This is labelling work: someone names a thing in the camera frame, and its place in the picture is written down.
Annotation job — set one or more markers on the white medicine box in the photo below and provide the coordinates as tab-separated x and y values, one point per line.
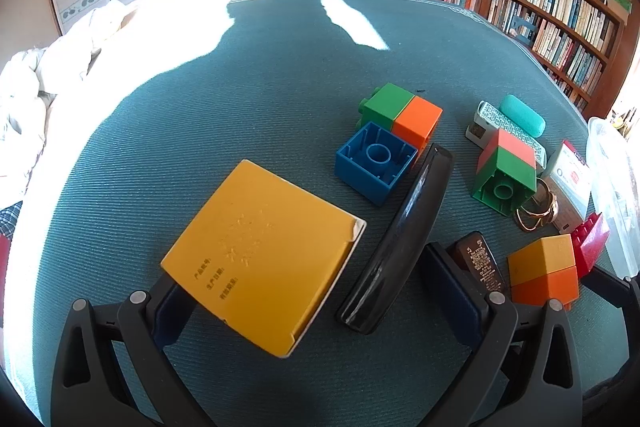
570	177

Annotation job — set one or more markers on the green orange toy block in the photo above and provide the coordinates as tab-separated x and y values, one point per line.
387	104

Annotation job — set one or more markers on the yellow orange toy block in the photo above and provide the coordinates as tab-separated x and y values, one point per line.
542	257

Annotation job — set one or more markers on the pink green toy block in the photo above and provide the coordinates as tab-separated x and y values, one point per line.
515	157

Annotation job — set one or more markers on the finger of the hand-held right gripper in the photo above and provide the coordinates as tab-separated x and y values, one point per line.
610	284

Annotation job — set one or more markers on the teal cloth desktop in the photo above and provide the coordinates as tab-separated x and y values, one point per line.
225	107

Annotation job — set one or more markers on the clear plastic bowl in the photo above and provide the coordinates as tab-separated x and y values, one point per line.
615	187

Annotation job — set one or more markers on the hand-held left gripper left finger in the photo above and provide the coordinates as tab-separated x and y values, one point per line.
170	314

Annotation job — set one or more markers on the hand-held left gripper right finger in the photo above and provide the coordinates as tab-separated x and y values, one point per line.
452	292

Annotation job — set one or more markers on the red toy block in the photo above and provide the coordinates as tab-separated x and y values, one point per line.
592	242

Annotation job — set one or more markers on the blue keyhole book box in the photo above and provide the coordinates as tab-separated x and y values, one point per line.
524	31

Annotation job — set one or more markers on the white duvet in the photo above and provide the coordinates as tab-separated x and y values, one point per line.
55	72

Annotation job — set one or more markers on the black glasses case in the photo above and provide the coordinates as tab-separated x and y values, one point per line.
395	247

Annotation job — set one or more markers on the teal floss container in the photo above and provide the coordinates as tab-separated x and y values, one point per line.
522	114

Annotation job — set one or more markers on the blue toy block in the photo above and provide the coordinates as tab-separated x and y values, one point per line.
372	184

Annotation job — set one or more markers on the white patterned small box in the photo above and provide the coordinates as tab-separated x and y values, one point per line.
492	117

